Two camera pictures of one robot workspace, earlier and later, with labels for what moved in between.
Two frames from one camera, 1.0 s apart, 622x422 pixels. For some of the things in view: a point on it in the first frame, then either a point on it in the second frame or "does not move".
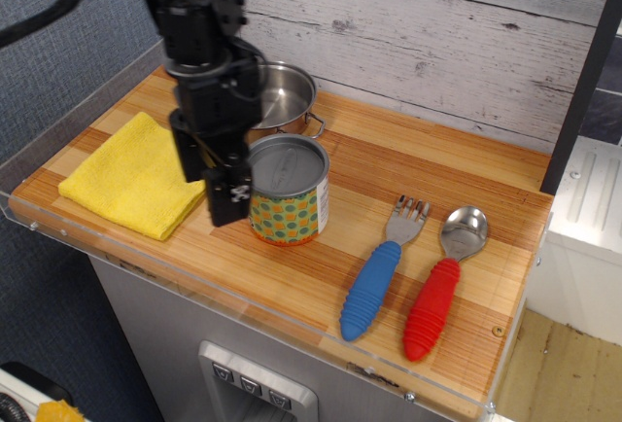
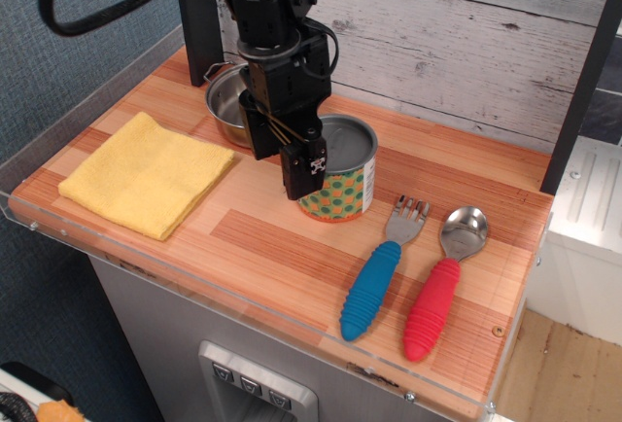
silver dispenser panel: [239, 390] does not move
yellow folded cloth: [135, 181] does not move
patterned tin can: [291, 181] → [351, 143]
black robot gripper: [218, 103] → [285, 78]
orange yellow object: [58, 411] does not move
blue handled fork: [407, 220] does not move
